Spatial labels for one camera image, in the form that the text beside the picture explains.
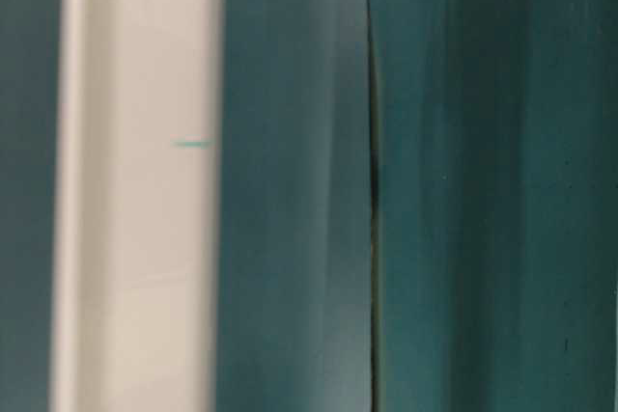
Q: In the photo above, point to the white plastic case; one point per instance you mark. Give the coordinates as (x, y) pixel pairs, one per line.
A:
(136, 206)

